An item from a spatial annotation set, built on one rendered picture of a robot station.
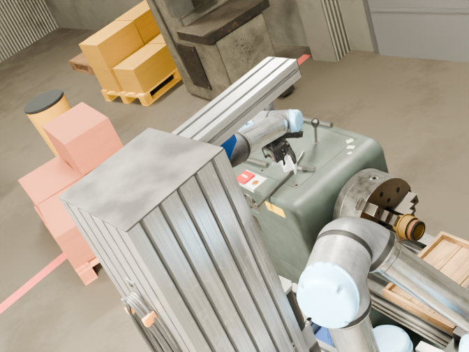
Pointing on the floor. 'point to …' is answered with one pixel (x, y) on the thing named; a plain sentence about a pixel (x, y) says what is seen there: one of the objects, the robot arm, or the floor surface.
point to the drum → (47, 111)
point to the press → (213, 40)
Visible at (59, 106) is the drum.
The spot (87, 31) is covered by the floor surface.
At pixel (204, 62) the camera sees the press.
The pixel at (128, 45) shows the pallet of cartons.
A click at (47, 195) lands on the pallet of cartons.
